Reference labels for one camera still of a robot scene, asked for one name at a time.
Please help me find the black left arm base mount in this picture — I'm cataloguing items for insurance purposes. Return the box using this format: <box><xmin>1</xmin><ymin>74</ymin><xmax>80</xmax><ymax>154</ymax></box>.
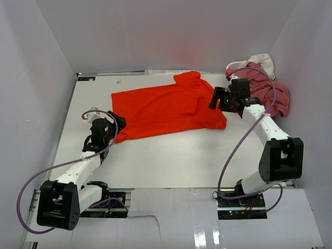
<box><xmin>80</xmin><ymin>189</ymin><xmax>131</xmax><ymax>218</ymax></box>

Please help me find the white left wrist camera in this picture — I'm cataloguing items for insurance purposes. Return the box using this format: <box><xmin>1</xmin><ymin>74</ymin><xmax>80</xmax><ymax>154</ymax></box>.
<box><xmin>81</xmin><ymin>107</ymin><xmax>103</xmax><ymax>125</ymax></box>

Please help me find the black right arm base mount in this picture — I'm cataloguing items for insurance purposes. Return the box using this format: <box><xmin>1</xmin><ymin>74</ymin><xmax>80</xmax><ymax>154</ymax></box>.
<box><xmin>212</xmin><ymin>190</ymin><xmax>267</xmax><ymax>220</ymax></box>

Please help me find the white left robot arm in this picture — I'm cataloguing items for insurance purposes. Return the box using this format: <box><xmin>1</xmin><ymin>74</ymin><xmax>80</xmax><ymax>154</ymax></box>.
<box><xmin>36</xmin><ymin>109</ymin><xmax>127</xmax><ymax>230</ymax></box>

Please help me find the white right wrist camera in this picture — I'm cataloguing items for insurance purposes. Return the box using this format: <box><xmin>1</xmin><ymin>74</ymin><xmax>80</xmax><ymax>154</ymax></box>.
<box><xmin>226</xmin><ymin>74</ymin><xmax>240</xmax><ymax>88</ymax></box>

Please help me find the orange t shirt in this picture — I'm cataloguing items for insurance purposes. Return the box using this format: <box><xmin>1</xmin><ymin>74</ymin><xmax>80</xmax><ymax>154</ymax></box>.
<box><xmin>111</xmin><ymin>71</ymin><xmax>227</xmax><ymax>143</ymax></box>

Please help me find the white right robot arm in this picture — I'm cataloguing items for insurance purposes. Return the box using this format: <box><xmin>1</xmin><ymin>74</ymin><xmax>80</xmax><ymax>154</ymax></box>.
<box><xmin>209</xmin><ymin>77</ymin><xmax>304</xmax><ymax>207</ymax></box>

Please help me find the white perforated laundry basket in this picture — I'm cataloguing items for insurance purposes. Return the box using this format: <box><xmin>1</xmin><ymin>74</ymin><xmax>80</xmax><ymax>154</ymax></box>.
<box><xmin>226</xmin><ymin>61</ymin><xmax>248</xmax><ymax>74</ymax></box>

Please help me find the cream white t shirt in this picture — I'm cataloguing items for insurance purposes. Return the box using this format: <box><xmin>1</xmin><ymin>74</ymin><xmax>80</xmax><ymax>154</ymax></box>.
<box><xmin>246</xmin><ymin>53</ymin><xmax>275</xmax><ymax>79</ymax></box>

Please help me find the black corner label plate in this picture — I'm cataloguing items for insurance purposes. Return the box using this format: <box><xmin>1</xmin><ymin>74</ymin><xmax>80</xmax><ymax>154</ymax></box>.
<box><xmin>77</xmin><ymin>76</ymin><xmax>95</xmax><ymax>81</ymax></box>

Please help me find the pink t shirt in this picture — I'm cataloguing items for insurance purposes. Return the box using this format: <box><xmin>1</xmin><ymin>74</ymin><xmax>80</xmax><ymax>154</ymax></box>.
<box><xmin>235</xmin><ymin>69</ymin><xmax>290</xmax><ymax>117</ymax></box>

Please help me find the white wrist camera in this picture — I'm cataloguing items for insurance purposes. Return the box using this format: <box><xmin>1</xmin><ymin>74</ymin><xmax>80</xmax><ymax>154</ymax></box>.
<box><xmin>226</xmin><ymin>74</ymin><xmax>240</xmax><ymax>88</ymax></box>
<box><xmin>81</xmin><ymin>107</ymin><xmax>103</xmax><ymax>125</ymax></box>

